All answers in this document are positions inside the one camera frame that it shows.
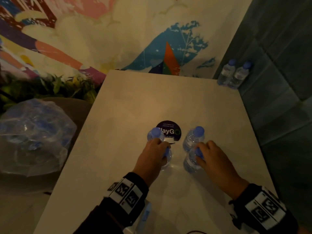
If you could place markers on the person's right hand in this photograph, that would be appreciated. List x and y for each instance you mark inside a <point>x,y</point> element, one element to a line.
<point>219,168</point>

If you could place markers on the person's left hand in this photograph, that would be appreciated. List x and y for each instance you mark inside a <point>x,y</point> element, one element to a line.
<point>150,160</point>

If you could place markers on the clear plastic bag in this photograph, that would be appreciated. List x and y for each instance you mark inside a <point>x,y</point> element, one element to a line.
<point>48,155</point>

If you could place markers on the person's left forearm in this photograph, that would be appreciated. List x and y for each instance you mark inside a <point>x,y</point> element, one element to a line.
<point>97,224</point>

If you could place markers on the black right wrist band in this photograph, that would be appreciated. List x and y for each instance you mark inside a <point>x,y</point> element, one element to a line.
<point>248,192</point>

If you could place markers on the black round sticker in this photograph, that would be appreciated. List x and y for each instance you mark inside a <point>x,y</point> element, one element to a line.
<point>168,125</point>

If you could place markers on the beige table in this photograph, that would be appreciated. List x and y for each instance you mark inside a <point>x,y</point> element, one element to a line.
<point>136,99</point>

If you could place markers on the green plant bed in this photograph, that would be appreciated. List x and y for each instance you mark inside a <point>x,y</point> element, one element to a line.
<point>61,87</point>

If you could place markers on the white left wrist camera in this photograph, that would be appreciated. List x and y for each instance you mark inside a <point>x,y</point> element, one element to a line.
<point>143,216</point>

